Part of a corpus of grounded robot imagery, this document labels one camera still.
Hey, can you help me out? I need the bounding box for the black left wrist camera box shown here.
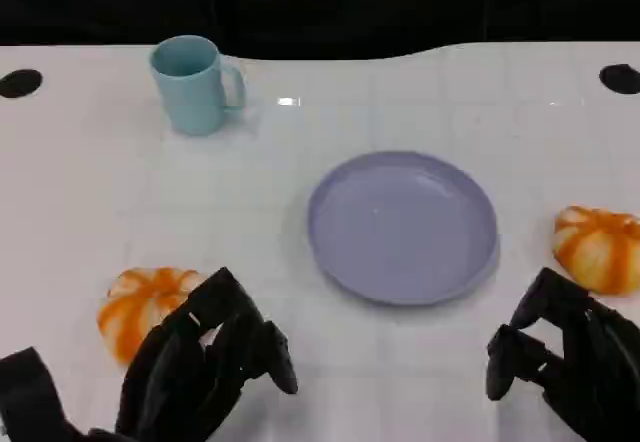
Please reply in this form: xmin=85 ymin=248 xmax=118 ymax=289
xmin=0 ymin=346 xmax=91 ymax=442

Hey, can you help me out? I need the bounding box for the lilac plate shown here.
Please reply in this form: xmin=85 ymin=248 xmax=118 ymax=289
xmin=306 ymin=150 xmax=501 ymax=308

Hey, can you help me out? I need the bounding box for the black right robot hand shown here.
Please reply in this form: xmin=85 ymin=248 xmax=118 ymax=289
xmin=485 ymin=266 xmax=640 ymax=442

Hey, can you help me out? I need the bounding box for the orange white toy bread roll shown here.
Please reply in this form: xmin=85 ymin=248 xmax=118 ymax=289
xmin=553 ymin=205 xmax=640 ymax=297
xmin=96 ymin=266 xmax=211 ymax=366

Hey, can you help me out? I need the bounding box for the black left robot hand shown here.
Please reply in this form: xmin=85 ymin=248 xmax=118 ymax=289
xmin=114 ymin=266 xmax=300 ymax=442

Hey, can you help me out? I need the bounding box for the black table cable grommet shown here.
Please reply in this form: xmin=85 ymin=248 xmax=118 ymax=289
xmin=0 ymin=68 xmax=44 ymax=99
xmin=598 ymin=63 xmax=640 ymax=95

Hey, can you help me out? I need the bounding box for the pale green mug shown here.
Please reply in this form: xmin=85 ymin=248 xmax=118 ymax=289
xmin=148 ymin=34 xmax=247 ymax=137

